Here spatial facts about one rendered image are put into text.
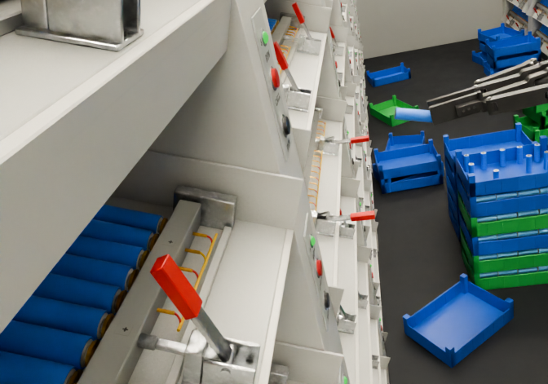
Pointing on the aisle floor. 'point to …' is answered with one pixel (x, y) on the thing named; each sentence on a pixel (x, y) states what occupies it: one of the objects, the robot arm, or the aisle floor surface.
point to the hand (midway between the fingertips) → (453, 106)
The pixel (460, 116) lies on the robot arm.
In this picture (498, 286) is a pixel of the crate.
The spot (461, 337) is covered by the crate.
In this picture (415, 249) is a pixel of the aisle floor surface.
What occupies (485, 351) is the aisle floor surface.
